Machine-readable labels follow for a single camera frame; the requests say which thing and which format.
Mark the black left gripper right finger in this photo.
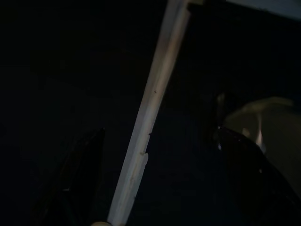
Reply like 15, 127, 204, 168
214, 127, 301, 226

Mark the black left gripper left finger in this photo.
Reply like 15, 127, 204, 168
35, 128, 106, 226

